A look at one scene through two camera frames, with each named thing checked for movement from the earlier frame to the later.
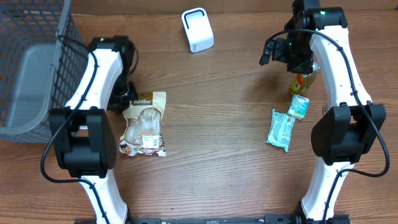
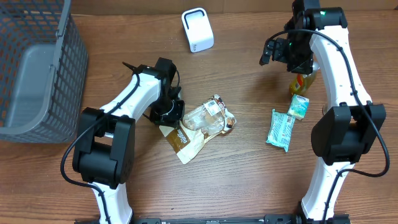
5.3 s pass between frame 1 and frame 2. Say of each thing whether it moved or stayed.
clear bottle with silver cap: stayed
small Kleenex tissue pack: stayed
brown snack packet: moved
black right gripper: stayed
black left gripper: moved
